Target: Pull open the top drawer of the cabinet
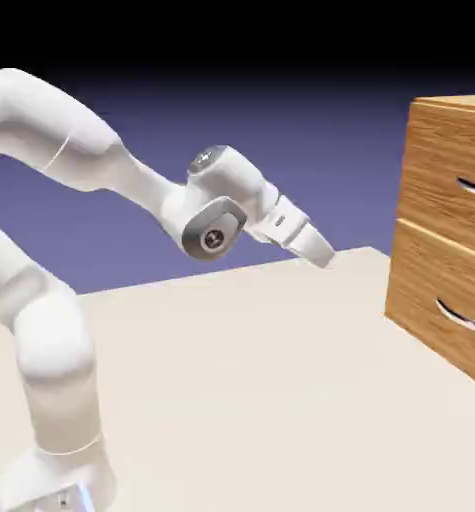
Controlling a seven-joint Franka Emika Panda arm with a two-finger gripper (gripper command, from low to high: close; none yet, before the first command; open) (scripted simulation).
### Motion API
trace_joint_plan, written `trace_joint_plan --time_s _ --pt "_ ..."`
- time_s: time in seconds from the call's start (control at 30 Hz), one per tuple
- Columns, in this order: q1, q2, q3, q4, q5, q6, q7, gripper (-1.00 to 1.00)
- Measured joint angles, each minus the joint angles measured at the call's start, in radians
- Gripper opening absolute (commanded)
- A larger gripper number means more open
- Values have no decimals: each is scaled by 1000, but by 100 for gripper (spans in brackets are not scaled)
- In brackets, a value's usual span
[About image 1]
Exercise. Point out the light wood cabinet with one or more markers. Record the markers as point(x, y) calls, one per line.
point(441, 256)

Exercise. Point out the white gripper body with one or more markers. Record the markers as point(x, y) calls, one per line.
point(314, 244)

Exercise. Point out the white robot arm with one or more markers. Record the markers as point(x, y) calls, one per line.
point(61, 136)

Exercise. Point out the wide wooden drawer front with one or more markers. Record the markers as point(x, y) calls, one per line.
point(437, 168)
point(421, 288)

